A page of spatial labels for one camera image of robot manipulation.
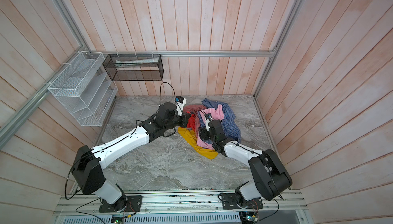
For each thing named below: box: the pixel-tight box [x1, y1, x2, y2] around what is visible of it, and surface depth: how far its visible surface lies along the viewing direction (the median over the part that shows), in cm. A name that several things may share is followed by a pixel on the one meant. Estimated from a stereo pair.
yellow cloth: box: [177, 126, 219, 160], surface depth 90 cm
